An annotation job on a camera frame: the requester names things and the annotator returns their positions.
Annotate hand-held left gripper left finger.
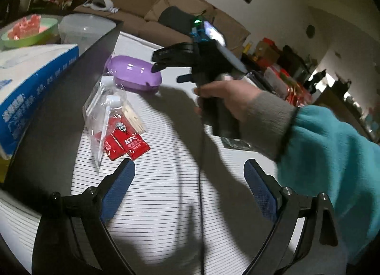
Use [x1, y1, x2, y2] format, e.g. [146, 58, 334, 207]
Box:
[31, 158, 136, 275]

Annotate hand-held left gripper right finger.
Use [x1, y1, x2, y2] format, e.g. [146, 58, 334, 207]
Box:
[243, 158, 340, 275]

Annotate red sauce packet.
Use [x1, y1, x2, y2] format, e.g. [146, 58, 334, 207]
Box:
[102, 116, 140, 161]
[119, 131, 150, 160]

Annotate clear cutlery bag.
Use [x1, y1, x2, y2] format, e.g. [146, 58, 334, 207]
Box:
[82, 76, 128, 172]

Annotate black storage box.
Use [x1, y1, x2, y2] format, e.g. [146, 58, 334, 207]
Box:
[0, 11, 125, 201]

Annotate green plastic dish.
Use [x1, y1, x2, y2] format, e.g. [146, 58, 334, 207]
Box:
[0, 14, 60, 50]

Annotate white and blue product box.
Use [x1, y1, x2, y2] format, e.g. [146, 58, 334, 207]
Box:
[0, 44, 81, 160]

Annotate pile of pink blocks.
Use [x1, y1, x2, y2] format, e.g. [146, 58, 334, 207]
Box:
[7, 14, 42, 41]

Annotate person's right forearm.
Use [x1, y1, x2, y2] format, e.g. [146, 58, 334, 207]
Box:
[242, 89, 380, 266]

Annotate person's right hand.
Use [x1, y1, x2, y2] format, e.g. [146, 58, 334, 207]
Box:
[194, 79, 266, 124]

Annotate black cushion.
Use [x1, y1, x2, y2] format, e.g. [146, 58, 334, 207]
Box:
[159, 6, 196, 31]

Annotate purple plastic dish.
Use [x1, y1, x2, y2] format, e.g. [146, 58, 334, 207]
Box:
[106, 55, 163, 95]

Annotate brown sofa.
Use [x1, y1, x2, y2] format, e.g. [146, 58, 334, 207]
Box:
[74, 0, 251, 56]

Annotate cardboard box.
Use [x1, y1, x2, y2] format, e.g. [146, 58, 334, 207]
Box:
[255, 38, 280, 62]

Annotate wooden toothpick bundle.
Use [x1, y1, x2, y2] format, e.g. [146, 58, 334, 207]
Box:
[120, 101, 147, 133]

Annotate pile of red snack packets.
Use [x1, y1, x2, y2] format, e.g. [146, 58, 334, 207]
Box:
[264, 64, 312, 106]

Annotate white cloth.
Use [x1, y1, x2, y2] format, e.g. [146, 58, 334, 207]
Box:
[83, 0, 119, 14]

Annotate clear plastic tub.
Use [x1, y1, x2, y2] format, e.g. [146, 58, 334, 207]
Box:
[58, 13, 118, 56]

